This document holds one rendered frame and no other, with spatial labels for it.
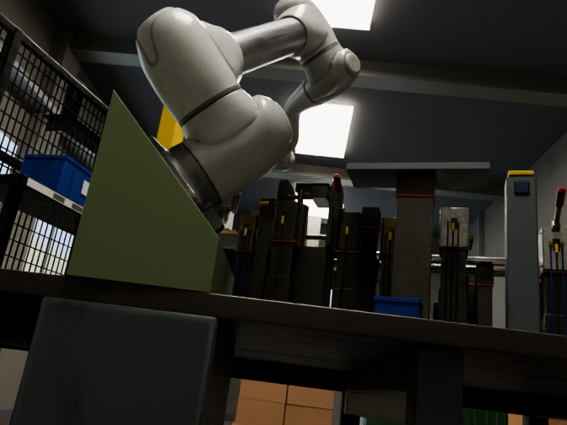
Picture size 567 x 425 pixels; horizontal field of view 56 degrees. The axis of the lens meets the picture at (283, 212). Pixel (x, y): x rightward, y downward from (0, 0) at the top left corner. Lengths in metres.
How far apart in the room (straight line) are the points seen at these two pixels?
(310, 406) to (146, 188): 5.44
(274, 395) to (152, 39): 5.42
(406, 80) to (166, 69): 4.05
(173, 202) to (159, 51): 0.32
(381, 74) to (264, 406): 3.71
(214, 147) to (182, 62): 0.17
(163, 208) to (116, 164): 0.12
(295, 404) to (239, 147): 5.35
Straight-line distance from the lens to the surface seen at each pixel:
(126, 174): 1.01
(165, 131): 2.84
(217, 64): 1.11
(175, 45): 1.11
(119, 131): 1.05
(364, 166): 1.46
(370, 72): 5.01
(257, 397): 6.25
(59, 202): 1.72
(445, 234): 1.57
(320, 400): 6.30
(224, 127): 1.08
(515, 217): 1.43
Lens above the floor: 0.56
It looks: 18 degrees up
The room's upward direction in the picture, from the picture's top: 7 degrees clockwise
